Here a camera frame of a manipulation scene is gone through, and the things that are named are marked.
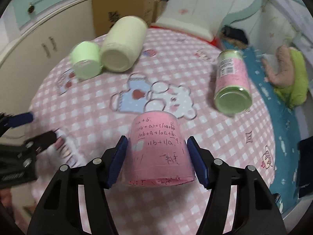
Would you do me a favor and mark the pink plastic cup with writing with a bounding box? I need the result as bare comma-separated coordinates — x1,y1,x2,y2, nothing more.
122,111,195,187

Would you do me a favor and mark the small light green cup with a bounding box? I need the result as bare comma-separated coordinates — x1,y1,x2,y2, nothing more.
70,41,102,81

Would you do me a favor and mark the black hanging garment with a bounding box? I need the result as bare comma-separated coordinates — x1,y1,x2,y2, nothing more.
297,136,313,198

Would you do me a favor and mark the teal candy print bedsheet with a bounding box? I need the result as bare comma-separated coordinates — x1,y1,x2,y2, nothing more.
214,46,301,213

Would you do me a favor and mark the white wardrobe with shelves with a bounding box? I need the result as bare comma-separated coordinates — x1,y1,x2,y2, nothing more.
1,0,95,114

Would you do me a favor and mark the pink green labelled can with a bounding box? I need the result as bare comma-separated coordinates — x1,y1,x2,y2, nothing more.
214,49,253,116

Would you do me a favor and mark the cream yellow cylindrical bottle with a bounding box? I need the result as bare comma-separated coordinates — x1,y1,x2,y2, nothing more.
100,16,148,73

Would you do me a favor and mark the brown cardboard box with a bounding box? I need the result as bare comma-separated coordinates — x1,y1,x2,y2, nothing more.
92,0,155,37

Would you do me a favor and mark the pink checkered tablecloth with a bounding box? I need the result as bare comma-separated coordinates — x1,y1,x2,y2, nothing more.
28,28,275,234

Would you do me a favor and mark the folded dark clothes stack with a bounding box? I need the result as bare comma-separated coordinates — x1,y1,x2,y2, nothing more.
220,25,249,49

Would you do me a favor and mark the red stool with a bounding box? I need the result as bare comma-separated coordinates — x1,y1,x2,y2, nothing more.
149,22,221,45

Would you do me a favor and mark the white bed frame shelf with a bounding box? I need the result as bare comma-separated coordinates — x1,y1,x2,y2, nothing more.
259,0,313,62

